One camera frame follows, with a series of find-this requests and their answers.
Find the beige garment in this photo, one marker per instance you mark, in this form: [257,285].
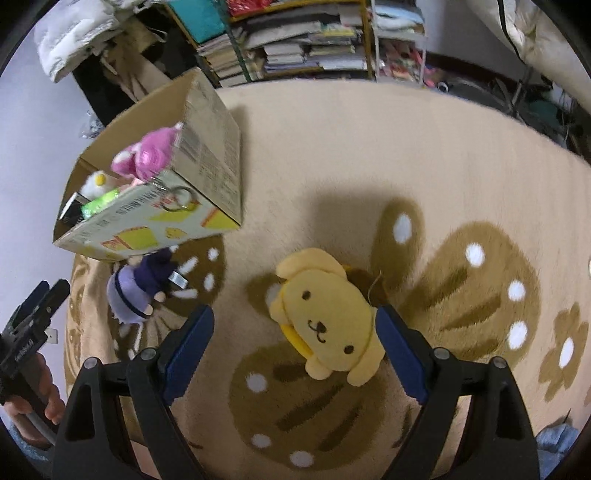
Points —
[138,60]

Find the printed cardboard box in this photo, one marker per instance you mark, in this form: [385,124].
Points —
[210,152]

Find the crumpled plastic bag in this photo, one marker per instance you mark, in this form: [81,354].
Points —
[91,125]

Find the person's left hand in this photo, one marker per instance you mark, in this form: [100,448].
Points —
[48,392]

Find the white puffer jacket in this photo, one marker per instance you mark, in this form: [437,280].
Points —
[69,37]

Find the thin green pole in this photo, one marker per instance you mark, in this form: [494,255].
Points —
[238,50]

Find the teal bag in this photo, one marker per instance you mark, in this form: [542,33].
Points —
[198,21]

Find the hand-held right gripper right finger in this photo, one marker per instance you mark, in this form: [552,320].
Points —
[404,355]

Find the cream office chair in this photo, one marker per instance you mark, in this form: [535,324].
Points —
[545,41]

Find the pink bear plush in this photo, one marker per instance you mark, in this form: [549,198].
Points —
[147,152]

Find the white wall socket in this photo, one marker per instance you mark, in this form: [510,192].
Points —
[52,335]

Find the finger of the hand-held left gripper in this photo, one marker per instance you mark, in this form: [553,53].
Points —
[57,295]
[33,299]

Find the white rolling cart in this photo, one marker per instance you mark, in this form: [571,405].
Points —
[399,46]

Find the person's blue jeans leg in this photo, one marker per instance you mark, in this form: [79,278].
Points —
[556,450]

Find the purple doll plush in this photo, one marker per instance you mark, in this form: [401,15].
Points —
[138,286]

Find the beige printed blanket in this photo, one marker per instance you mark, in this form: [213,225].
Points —
[369,161]

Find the white yellow plush toy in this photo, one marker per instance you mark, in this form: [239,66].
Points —
[98,182]

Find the red bag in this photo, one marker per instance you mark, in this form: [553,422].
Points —
[249,5]

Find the black coat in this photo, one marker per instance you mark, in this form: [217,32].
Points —
[101,92]

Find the green packet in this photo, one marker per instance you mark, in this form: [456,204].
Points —
[99,205]

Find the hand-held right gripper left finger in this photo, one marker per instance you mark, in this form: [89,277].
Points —
[187,355]

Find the yellow dog plush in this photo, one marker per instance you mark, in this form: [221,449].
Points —
[330,323]

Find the stack of books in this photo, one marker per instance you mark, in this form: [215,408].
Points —
[286,50]

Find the wooden shelf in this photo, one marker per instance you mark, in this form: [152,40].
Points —
[369,50]

